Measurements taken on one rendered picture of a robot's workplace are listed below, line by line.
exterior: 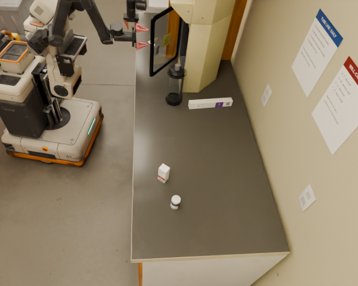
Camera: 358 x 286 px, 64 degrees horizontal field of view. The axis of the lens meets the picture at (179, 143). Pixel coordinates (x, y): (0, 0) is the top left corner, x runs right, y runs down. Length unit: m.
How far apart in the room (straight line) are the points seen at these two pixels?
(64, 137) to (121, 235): 0.92
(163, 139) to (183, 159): 0.17
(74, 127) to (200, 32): 1.42
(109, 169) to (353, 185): 1.99
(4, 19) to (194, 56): 2.40
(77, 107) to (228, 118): 1.48
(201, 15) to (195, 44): 0.17
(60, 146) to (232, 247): 1.64
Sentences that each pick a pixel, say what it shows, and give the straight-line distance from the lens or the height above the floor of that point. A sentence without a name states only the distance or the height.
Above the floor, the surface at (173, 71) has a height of 1.18.
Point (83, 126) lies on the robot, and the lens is 2.59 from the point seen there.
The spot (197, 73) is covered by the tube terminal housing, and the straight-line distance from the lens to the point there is 1.81.
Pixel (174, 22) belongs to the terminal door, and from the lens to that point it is 1.89.
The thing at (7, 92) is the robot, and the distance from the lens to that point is 2.27.
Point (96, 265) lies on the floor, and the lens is 2.29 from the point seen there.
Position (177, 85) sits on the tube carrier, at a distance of 1.69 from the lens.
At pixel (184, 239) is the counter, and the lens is 1.33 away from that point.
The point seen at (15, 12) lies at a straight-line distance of 3.58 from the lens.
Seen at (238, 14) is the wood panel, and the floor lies 1.29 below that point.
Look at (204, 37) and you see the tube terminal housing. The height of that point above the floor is 1.34.
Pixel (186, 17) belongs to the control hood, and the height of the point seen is 1.44.
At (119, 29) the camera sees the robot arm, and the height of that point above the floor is 1.29.
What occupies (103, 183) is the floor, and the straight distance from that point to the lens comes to 2.56.
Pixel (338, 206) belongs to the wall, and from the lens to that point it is 1.18.
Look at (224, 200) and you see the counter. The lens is 1.45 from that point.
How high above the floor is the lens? 2.18
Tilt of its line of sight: 51 degrees down
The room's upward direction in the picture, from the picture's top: 9 degrees clockwise
